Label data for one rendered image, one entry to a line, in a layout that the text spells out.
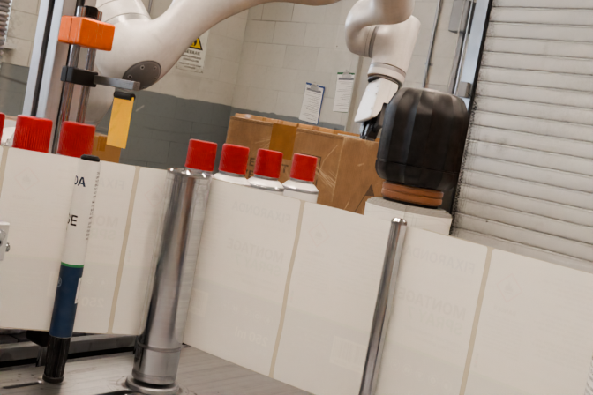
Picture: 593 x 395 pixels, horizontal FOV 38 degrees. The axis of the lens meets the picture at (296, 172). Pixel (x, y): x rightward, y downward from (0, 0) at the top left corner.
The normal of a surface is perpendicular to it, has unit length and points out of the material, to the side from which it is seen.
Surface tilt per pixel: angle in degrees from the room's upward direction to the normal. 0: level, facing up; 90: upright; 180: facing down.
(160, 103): 90
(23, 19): 90
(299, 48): 90
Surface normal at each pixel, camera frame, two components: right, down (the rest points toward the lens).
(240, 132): -0.47, -0.04
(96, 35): 0.77, 0.18
